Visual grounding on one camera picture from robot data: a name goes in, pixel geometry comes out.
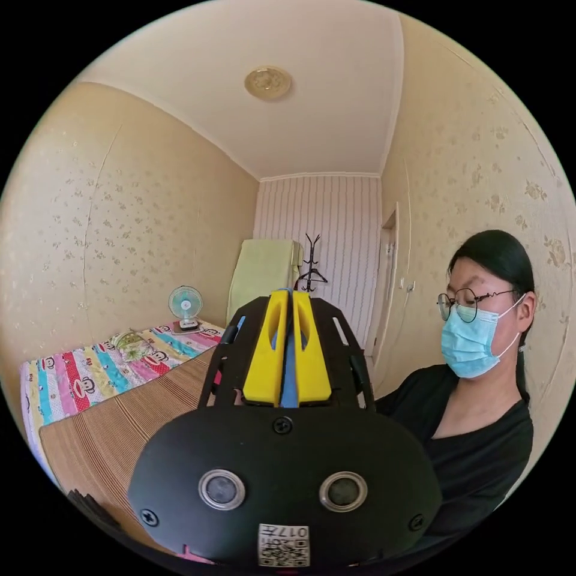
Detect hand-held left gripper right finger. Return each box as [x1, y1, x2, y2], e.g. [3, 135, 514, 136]
[292, 291, 334, 407]

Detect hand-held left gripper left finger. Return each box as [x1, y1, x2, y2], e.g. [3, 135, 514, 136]
[242, 290, 289, 409]

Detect blue jeans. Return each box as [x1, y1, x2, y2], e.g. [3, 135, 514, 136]
[269, 286, 299, 409]

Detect cupboard under green cloth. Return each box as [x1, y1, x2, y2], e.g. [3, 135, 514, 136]
[226, 239, 304, 326]

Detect black coat rack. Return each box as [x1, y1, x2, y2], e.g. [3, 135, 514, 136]
[294, 232, 329, 294]

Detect small white table fan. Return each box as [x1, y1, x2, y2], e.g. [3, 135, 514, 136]
[167, 284, 205, 335]

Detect white door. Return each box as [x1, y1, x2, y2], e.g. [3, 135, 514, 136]
[363, 201, 400, 362]

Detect green floral pillow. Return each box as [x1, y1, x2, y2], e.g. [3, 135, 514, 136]
[109, 329, 153, 362]

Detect bed with woven mat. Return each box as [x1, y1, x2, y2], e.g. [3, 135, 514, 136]
[17, 318, 236, 555]

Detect person's body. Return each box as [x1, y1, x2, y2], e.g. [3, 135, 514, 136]
[372, 229, 537, 537]

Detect round ceiling lamp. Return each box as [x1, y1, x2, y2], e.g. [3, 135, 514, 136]
[244, 65, 293, 103]

